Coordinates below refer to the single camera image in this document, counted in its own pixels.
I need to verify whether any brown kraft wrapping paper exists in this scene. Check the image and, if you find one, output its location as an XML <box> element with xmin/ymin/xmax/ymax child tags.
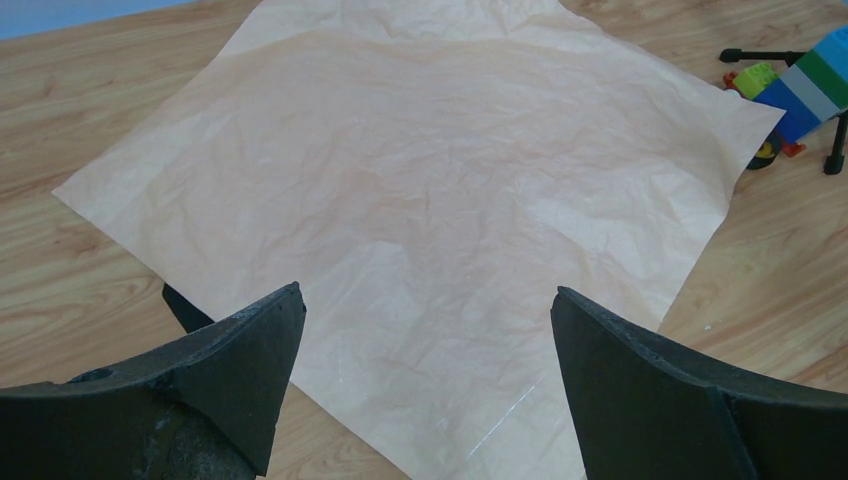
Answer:
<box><xmin>55</xmin><ymin>1</ymin><xmax>782</xmax><ymax>479</ymax></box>

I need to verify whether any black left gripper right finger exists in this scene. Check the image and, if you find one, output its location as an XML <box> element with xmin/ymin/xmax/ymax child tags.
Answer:
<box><xmin>551</xmin><ymin>287</ymin><xmax>847</xmax><ymax>479</ymax></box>

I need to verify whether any multicolour toy brick stack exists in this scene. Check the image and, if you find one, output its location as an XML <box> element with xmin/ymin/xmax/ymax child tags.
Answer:
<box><xmin>722</xmin><ymin>25</ymin><xmax>848</xmax><ymax>172</ymax></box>

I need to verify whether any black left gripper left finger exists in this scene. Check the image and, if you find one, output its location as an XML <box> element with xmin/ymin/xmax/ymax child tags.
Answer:
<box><xmin>1</xmin><ymin>283</ymin><xmax>306</xmax><ymax>479</ymax></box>

